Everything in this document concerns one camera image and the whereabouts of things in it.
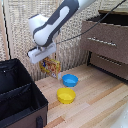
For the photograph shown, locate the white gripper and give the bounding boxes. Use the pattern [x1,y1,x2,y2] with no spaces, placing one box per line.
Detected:
[27,42,58,65]

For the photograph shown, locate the yellow red snack box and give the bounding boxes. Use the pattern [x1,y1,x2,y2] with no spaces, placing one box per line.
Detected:
[39,56,63,80]

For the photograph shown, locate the silver bar drawer handle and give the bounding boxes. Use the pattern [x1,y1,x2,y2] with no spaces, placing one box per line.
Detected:
[86,36,118,48]
[97,54,122,67]

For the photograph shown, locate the brown closed drawer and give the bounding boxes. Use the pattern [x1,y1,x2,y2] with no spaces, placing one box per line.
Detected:
[89,52,128,81]

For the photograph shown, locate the bamboo folding screen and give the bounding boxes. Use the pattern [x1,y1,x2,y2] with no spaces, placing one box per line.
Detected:
[0,0,128,82]

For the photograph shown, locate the blue bowl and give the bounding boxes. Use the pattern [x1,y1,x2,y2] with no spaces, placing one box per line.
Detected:
[61,73,80,88]

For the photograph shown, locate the yellow bowl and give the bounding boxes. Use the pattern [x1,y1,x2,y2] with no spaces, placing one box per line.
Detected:
[56,87,77,105]

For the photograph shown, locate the black fabric storage box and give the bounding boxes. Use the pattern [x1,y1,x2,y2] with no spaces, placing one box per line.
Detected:
[0,58,50,128]

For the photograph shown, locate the dark frame drawer cabinet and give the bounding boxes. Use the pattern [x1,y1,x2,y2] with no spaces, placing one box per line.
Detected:
[87,9,128,84]

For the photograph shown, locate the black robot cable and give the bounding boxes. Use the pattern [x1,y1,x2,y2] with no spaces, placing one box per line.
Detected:
[55,0,128,45]

